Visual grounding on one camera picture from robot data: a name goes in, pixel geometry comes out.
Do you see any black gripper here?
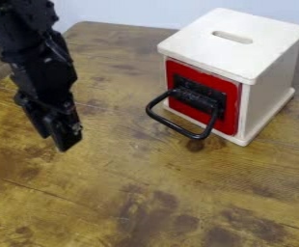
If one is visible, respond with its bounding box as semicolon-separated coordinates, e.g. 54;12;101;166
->
8;44;82;152

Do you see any red drawer front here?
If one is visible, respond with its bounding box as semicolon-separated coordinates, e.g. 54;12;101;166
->
165;59;242;135

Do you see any white wooden box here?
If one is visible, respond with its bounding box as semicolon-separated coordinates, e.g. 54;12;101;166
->
157;8;299;146

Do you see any black metal drawer handle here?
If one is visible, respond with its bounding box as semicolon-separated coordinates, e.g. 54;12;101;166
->
145;74;226;140

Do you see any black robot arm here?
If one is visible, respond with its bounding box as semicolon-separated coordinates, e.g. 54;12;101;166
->
0;0;82;151

